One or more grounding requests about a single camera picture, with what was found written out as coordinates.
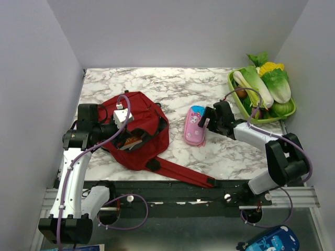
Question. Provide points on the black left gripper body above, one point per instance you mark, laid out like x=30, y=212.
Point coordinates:
x=106, y=131

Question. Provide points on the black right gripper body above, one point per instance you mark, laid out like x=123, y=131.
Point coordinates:
x=218, y=124

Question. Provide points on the pink blue pencil case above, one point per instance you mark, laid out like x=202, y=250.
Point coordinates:
x=193, y=134

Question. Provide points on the red student backpack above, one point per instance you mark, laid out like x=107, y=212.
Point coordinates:
x=149, y=118

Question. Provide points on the orange green Treehouse book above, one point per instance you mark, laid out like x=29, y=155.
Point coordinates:
x=132, y=141

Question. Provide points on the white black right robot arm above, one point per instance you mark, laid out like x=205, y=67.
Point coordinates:
x=286, y=160

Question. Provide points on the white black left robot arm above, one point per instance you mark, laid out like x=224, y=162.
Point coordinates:
x=71, y=218

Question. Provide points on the purple onion toy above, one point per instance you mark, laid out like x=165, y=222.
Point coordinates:
x=256, y=114

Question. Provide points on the brown mushroom toy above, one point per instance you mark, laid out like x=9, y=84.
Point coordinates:
x=241, y=93

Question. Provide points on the green vegetable basket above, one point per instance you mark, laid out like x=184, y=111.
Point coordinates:
x=266, y=116

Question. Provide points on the white green bok choy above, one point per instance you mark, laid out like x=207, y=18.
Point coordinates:
x=248, y=77

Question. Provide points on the green round pumpkin toy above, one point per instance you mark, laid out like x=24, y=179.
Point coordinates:
x=280, y=110

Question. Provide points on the green napa cabbage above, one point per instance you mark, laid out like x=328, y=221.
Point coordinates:
x=277, y=84

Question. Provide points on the yellow corn toy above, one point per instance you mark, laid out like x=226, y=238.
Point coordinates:
x=270, y=66

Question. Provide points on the green leafy vegetable toy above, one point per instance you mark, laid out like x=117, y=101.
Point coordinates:
x=259, y=59

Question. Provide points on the blue book at bottom edge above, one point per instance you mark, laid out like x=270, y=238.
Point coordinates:
x=98, y=247

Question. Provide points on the dark blue pencil case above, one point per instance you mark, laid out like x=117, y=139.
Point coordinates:
x=277, y=238

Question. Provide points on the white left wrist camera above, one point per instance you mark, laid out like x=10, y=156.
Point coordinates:
x=119, y=115

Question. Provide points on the aluminium rail frame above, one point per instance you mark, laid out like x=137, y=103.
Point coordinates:
x=299, y=197

